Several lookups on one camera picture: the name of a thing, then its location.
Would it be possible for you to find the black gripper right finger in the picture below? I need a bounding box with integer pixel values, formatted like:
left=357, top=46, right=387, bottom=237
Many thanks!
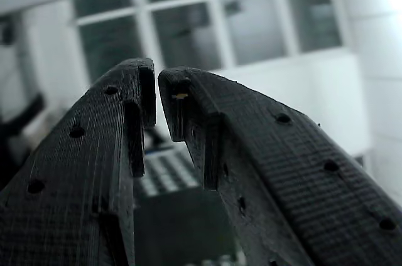
left=157, top=66, right=402, bottom=266

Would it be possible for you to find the white framed window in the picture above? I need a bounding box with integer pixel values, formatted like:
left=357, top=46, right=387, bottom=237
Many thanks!
left=71, top=0, right=348, bottom=83

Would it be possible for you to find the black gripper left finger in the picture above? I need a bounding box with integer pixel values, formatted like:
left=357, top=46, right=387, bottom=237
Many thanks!
left=0, top=57, right=157, bottom=266

